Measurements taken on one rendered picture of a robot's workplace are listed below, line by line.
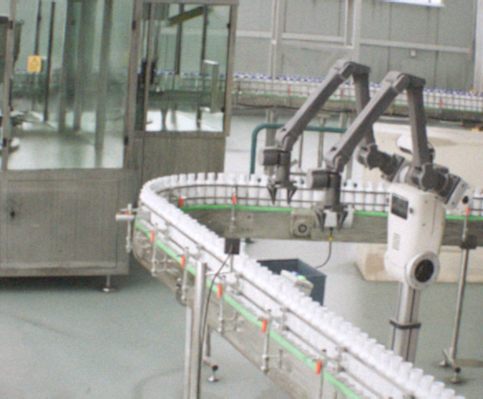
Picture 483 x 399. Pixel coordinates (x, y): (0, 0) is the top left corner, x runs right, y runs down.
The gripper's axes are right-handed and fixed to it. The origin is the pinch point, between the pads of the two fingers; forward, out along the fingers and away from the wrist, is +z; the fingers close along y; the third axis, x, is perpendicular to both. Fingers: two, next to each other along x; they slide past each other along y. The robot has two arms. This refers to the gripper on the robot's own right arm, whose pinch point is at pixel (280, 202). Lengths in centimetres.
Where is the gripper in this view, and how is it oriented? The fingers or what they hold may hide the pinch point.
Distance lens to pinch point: 426.6
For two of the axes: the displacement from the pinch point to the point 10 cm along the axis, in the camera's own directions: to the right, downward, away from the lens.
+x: 3.8, 1.9, -9.0
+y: -9.2, 0.1, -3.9
